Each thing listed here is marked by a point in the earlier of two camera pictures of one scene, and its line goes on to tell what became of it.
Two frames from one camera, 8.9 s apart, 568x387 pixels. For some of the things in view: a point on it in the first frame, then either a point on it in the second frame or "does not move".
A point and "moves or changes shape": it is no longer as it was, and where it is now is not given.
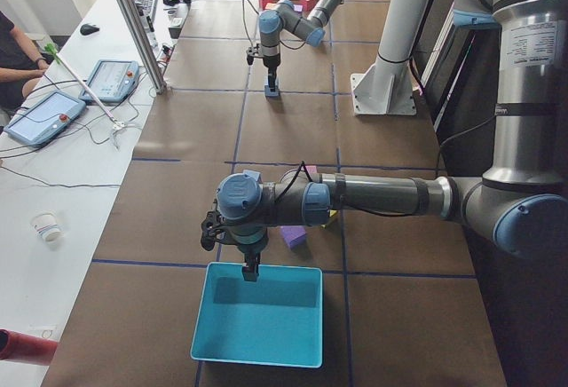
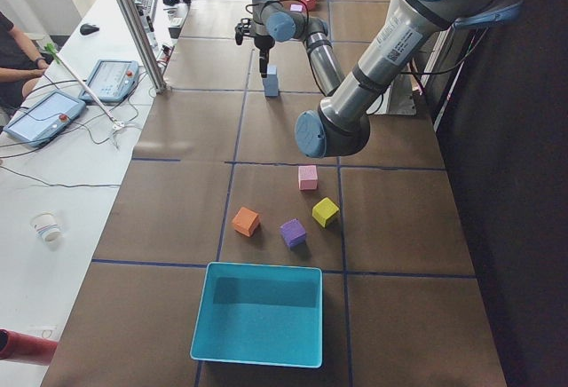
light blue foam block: [269, 93] does not move
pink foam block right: [308, 1] does not move
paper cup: [47, 227] does not move
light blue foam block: [254, 175] moves or changes shape
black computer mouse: [88, 29] does not move
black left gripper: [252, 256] to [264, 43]
